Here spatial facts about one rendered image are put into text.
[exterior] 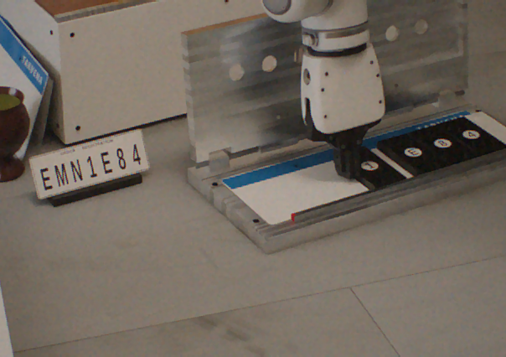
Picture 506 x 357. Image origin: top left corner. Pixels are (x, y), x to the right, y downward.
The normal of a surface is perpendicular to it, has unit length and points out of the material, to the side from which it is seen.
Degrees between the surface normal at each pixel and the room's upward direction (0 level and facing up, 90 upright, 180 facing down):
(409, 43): 83
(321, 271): 0
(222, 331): 0
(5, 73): 69
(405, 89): 83
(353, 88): 78
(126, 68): 90
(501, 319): 0
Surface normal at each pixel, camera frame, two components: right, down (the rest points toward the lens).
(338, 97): 0.49, 0.24
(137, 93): 0.50, 0.43
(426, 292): 0.00, -0.87
